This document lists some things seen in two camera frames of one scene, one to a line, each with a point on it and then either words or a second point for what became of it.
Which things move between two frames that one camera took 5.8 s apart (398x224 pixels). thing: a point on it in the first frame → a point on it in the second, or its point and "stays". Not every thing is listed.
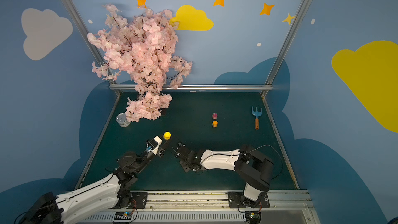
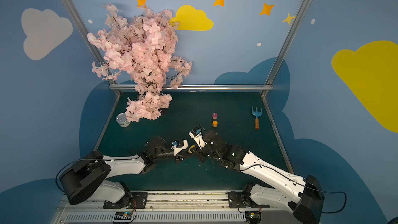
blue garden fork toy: (257, 114) stays
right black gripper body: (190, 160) → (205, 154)
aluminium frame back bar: (132, 87) stays
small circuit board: (123, 215) stays
